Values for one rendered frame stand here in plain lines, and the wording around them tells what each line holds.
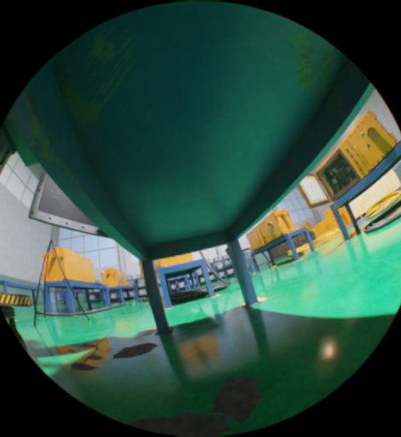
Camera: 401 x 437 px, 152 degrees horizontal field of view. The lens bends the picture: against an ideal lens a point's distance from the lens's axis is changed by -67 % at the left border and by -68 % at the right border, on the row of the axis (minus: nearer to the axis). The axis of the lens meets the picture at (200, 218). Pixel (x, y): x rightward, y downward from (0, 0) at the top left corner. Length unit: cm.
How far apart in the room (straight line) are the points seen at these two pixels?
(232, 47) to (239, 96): 12
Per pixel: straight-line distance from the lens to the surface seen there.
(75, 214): 91
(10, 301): 74
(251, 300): 121
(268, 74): 40
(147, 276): 109
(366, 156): 251
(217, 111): 37
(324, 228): 645
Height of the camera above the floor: 32
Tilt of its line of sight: 22 degrees up
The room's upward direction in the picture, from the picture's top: 16 degrees counter-clockwise
